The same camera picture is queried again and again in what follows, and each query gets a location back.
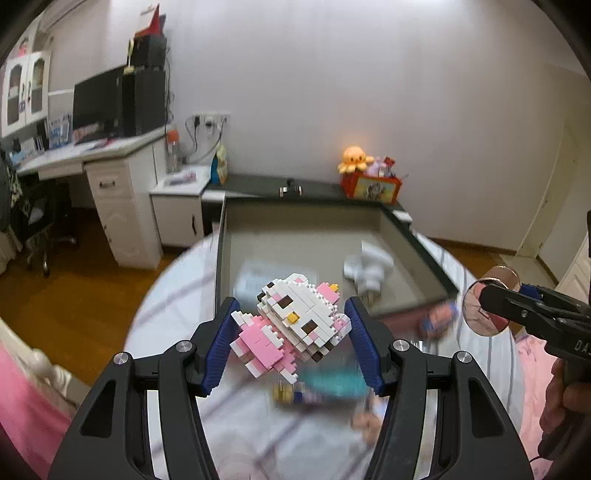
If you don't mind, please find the red paper bag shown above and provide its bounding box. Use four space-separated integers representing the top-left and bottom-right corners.
134 4 168 38

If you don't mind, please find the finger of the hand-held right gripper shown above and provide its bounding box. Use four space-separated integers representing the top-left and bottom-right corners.
478 281 556 329
519 284 591 315

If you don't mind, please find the teal round case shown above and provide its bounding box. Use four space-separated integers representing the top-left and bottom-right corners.
302 368 372 398

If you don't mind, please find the pink blue blurred packet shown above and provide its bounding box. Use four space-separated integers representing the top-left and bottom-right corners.
417 299 459 339

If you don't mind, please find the person's right hand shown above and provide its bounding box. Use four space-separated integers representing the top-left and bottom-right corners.
540 357 591 439

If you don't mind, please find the wall power outlet strip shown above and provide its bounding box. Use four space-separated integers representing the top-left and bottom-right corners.
191 110 232 129

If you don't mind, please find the dark low tv bench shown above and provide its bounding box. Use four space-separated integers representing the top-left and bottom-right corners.
203 173 415 223

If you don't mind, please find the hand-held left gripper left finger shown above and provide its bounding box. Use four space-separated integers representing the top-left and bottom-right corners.
48 296 241 480

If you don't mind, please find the building block cat figure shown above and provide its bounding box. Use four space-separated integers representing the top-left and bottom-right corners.
229 273 352 385

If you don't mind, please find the yellow blue small item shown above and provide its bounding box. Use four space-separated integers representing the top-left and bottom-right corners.
271 382 309 408

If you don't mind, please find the white glass door cabinet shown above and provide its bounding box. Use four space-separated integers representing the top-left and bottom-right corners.
0 50 51 139

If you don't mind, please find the round hand mirror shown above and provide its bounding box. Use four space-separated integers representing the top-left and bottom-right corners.
461 265 525 336

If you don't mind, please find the white desk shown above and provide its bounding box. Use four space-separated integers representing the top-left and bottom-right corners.
16 124 180 271

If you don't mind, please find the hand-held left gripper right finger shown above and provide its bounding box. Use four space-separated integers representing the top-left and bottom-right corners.
344 295 536 480

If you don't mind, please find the orange octopus plush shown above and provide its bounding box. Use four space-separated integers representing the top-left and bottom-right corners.
337 145 376 175

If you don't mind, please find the bottle with orange cap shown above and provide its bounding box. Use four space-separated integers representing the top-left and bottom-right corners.
165 129 182 174

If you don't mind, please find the orange printed storage box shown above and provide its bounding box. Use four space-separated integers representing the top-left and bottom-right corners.
341 171 403 206

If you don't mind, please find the cream room door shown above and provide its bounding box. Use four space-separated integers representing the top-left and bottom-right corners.
512 124 591 288

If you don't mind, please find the black computer monitor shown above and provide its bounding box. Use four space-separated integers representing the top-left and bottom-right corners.
72 66 125 140

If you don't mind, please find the yellow blue snack bag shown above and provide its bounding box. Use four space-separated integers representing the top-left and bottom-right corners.
210 144 230 185

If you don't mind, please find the pink quilt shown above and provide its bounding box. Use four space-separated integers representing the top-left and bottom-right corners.
513 332 557 480

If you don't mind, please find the black office chair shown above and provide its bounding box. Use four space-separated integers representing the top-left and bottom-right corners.
0 173 80 278

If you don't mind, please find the pink cushion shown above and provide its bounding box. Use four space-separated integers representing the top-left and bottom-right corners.
0 344 79 480

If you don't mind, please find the pink storage box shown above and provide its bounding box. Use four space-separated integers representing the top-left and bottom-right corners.
213 194 461 324

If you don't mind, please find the black computer tower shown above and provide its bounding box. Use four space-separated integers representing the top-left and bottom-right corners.
121 69 168 138

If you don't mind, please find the black speaker box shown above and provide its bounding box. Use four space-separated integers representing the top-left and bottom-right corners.
128 34 168 73

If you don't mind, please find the white nightstand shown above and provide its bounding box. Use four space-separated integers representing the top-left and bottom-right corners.
149 165 225 252

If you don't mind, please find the white doll figurine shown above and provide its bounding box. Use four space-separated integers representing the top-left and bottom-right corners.
342 240 396 297

